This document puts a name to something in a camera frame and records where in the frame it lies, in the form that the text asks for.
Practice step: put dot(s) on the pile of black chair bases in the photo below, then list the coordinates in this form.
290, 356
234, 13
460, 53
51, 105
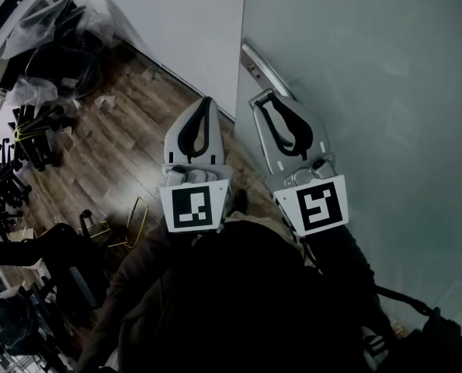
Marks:
25, 142

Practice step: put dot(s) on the person's right forearm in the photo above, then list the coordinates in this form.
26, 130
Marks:
339, 255

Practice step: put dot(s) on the yellow metal chair frame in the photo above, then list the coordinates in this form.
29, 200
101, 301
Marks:
137, 224

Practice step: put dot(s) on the black waist pack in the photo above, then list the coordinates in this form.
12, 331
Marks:
440, 344

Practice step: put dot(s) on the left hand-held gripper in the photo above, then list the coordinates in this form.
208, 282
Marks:
193, 208

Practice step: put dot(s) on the person's left forearm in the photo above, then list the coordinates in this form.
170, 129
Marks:
145, 260

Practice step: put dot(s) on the person's black shoe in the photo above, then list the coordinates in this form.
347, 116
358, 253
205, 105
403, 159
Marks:
239, 202

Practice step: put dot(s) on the plastic-wrapped black office chair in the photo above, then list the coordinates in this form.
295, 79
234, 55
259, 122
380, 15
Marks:
60, 64
9, 321

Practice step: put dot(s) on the person's dark-clothed torso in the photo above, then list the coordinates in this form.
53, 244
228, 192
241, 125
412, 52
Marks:
234, 305

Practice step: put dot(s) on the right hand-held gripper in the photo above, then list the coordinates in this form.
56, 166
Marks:
318, 208

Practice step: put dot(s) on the frosted glass door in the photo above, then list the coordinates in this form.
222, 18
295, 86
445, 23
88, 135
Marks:
370, 91

